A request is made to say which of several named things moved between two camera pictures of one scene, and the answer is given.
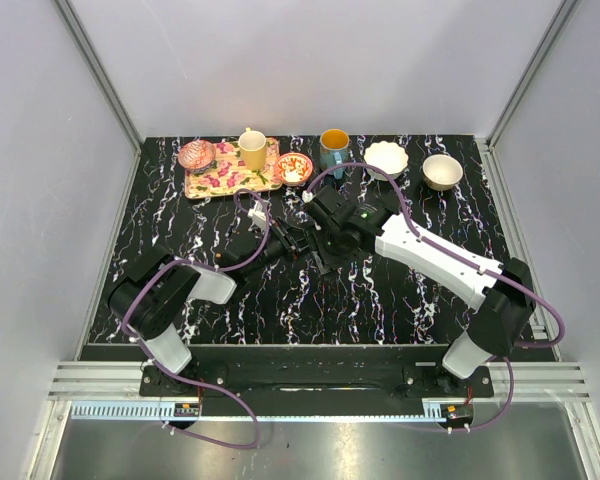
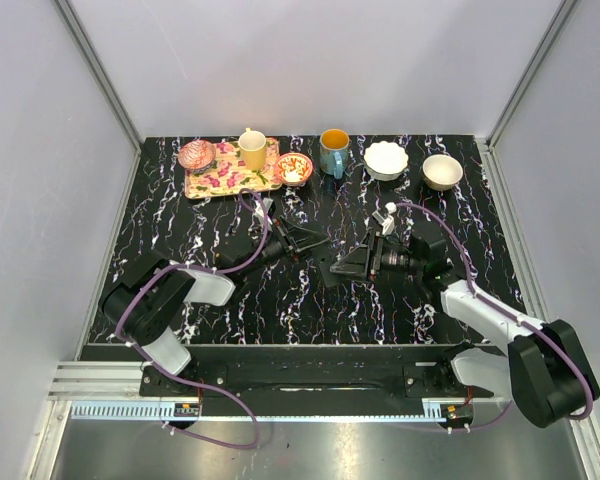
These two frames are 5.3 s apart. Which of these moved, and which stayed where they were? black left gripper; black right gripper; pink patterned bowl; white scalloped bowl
Moved: black right gripper
Stayed: white scalloped bowl; pink patterned bowl; black left gripper
